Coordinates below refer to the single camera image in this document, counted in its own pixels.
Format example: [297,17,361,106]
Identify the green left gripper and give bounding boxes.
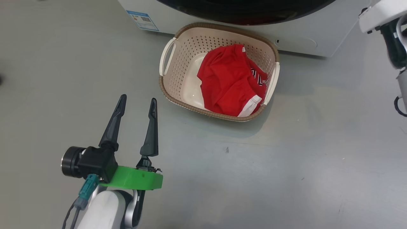
[98,94,164,191]

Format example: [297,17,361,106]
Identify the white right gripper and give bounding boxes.
[358,0,407,34]

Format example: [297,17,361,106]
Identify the red garment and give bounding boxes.
[197,44,269,118]

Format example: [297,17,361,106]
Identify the washing machine glass door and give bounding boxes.
[156,0,337,26]

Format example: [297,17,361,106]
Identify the white front-load washing machine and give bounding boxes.
[118,0,373,58]

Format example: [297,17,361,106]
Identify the beige perforated laundry basket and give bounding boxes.
[159,22,281,122]

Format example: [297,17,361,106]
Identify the blue energy label sticker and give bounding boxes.
[126,10,160,32]

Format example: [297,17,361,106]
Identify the teal left camera cable connector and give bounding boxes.
[62,173,100,229]

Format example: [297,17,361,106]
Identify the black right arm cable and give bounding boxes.
[393,95,407,118]

